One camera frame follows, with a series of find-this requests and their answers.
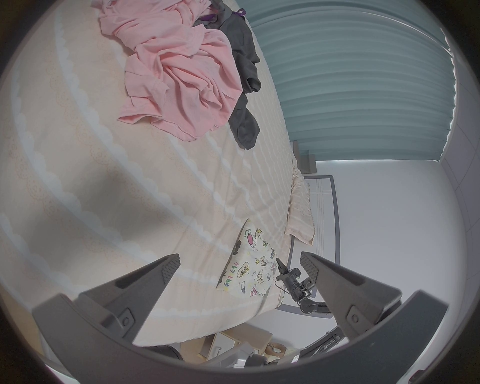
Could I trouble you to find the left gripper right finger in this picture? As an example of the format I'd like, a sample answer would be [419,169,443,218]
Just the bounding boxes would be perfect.
[299,251,403,335]

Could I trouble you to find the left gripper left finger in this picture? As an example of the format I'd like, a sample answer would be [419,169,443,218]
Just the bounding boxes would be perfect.
[77,253,181,343]

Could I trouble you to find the white printed pyjama top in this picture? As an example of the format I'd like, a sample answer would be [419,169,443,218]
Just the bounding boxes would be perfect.
[217,219,280,299]

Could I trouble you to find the bed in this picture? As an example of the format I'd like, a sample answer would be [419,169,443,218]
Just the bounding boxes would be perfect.
[0,0,341,347]

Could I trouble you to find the pale pink striped pillow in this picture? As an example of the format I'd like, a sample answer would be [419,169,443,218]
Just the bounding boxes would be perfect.
[285,165,316,246]

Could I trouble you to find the grey white bedside table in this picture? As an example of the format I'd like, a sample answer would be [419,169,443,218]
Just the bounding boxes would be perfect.
[292,140,317,175]

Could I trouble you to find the pink garment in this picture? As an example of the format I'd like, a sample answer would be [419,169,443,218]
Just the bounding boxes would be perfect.
[92,0,244,142]

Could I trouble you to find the dark grey garment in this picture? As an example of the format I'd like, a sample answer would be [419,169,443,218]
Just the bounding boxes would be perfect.
[193,0,262,151]

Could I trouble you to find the purple garment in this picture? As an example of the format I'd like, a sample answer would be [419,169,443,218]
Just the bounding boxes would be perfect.
[197,8,248,24]

